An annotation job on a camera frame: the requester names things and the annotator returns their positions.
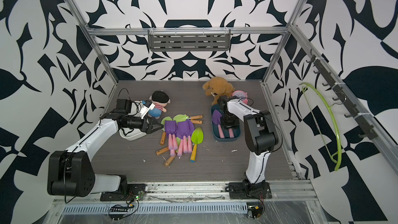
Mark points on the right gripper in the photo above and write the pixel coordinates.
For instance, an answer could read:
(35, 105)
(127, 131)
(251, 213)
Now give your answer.
(236, 124)

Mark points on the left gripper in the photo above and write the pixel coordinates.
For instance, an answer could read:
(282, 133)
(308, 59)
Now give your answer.
(146, 130)

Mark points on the purple shovel pink handle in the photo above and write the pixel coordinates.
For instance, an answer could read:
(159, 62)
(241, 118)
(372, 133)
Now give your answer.
(184, 132)
(216, 119)
(171, 127)

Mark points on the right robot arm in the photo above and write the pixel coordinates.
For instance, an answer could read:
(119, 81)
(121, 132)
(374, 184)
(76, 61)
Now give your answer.
(261, 139)

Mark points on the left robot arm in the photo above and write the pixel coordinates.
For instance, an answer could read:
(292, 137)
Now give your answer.
(70, 171)

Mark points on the teal storage box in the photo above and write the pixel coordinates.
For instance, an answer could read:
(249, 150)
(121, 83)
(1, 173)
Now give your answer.
(227, 137)

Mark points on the white storage box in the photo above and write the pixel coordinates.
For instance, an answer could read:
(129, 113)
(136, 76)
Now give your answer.
(133, 134)

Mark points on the plush doll black hair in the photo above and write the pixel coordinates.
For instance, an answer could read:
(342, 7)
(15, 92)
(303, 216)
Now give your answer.
(160, 99)

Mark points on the pink alarm clock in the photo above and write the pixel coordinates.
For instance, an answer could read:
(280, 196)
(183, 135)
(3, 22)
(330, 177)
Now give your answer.
(241, 96)

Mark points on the brown plush dog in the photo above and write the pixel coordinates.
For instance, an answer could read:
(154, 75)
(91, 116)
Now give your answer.
(217, 87)

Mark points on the grey wall shelf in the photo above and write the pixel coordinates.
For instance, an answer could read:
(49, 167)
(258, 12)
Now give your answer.
(189, 39)

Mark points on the grey hook rail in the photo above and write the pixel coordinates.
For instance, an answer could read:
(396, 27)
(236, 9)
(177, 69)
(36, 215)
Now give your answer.
(369, 125)

